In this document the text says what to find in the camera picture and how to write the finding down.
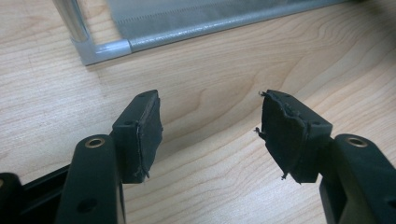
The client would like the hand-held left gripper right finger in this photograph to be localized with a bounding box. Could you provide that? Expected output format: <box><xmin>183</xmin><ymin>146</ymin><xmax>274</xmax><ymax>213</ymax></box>
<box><xmin>253</xmin><ymin>89</ymin><xmax>396</xmax><ymax>224</ymax></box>

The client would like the grey metal shoe rack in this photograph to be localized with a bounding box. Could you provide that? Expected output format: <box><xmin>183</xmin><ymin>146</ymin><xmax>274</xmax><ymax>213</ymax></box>
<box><xmin>52</xmin><ymin>0</ymin><xmax>354</xmax><ymax>67</ymax></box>

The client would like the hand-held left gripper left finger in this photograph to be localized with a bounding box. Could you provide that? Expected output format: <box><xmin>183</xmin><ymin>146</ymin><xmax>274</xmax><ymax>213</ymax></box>
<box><xmin>54</xmin><ymin>89</ymin><xmax>164</xmax><ymax>224</ymax></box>

